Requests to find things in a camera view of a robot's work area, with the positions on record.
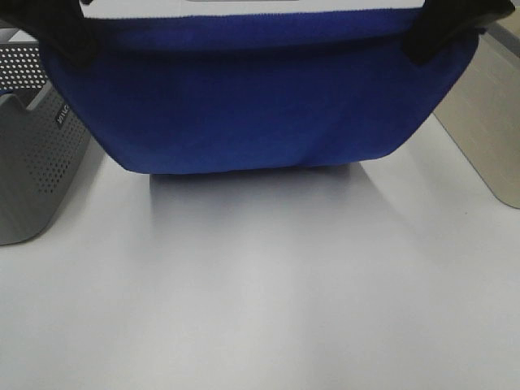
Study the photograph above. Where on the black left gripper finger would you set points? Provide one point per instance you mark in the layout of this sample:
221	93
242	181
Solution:
61	24

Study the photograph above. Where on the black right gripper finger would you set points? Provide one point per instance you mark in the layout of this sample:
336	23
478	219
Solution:
440	21

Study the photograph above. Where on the blue microfibre towel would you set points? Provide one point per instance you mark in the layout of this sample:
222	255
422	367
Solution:
213	93

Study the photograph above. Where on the beige storage box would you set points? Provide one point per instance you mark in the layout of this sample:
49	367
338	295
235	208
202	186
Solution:
481	113

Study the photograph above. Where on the grey perforated laundry basket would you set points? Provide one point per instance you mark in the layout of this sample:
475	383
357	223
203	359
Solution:
42	141

